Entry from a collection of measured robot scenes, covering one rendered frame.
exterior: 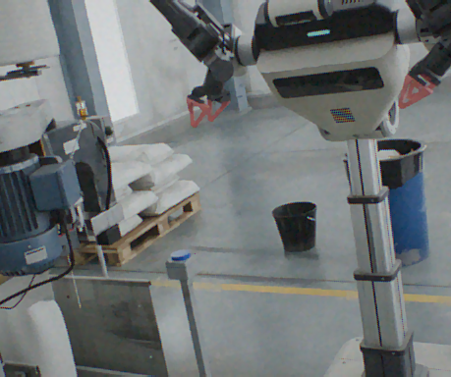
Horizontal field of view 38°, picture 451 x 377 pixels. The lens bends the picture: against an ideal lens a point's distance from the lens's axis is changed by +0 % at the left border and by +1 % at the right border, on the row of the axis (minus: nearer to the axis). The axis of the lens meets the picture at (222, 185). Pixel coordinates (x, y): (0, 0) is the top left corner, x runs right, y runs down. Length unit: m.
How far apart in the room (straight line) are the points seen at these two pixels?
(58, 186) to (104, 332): 1.13
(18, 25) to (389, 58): 0.89
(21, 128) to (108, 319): 1.16
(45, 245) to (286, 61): 0.81
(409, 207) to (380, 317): 1.66
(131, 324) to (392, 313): 0.89
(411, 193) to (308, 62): 2.08
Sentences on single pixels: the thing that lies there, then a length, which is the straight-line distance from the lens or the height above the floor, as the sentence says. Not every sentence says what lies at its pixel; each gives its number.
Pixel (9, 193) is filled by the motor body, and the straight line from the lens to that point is 1.46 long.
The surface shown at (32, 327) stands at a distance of 2.11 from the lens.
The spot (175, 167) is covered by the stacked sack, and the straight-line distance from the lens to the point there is 5.24.
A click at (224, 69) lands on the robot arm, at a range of 1.64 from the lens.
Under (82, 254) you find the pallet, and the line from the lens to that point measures 4.84.
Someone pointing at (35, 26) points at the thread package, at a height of 1.60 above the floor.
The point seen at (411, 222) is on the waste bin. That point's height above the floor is 0.26.
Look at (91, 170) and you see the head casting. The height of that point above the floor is 1.19.
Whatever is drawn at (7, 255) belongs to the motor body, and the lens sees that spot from 1.49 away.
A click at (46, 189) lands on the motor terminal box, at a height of 1.26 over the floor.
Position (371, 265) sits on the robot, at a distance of 2.12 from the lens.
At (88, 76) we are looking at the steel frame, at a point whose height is 1.14.
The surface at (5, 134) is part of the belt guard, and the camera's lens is 1.42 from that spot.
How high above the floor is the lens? 1.56
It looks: 15 degrees down
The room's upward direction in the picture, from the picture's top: 10 degrees counter-clockwise
